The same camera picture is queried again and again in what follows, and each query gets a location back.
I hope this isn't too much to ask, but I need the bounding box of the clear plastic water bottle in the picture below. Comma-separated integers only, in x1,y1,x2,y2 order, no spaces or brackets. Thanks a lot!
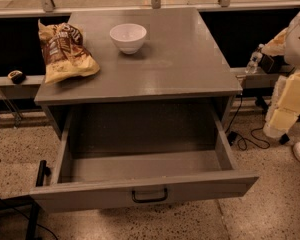
245,44,264,74

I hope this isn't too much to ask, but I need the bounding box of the grey drawer cabinet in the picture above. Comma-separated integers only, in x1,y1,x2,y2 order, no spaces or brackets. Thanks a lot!
34,7,243,142

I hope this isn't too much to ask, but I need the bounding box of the black top drawer handle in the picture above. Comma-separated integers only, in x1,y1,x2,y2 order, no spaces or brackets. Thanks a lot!
131,188,168,204

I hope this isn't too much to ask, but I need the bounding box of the small black box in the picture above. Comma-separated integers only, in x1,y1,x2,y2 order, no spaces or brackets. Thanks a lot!
260,55,284,74

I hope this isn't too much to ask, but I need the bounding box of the black table leg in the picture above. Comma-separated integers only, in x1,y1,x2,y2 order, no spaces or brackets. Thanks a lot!
255,96,268,113

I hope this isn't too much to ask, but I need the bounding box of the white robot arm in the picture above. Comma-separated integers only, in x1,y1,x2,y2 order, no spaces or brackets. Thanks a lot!
262,11,300,138

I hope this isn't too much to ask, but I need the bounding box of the grey top drawer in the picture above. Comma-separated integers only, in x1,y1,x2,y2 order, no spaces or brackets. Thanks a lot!
31,100,258,212

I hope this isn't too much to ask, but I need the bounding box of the black metal stand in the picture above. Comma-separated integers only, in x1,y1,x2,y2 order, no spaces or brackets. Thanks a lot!
0,160,51,240

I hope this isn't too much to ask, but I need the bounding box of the white bowl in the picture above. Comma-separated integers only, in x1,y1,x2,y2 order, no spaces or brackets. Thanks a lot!
110,23,147,54

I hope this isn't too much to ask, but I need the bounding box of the black yellow round object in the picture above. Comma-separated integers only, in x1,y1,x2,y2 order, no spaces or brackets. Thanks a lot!
8,70,26,84

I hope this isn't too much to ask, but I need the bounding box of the yellow brown chip bag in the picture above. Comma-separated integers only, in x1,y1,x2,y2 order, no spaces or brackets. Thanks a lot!
38,22,100,84

